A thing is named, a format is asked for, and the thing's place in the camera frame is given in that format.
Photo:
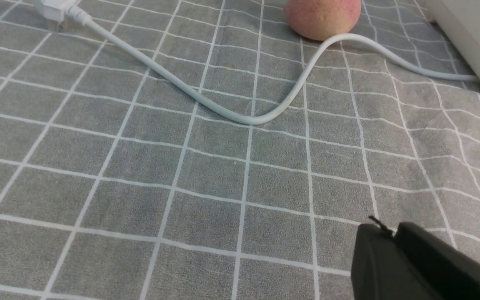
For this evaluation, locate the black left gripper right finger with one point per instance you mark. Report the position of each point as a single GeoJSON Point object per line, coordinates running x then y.
{"type": "Point", "coordinates": [452, 274]}

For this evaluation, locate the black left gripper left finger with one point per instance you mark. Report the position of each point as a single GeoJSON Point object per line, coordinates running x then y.
{"type": "Point", "coordinates": [379, 269]}

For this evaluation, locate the pink peach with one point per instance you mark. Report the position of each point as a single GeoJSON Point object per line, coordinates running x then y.
{"type": "Point", "coordinates": [322, 19]}

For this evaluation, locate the grey white-checked tablecloth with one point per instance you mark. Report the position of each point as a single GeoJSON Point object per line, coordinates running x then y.
{"type": "Point", "coordinates": [116, 185]}

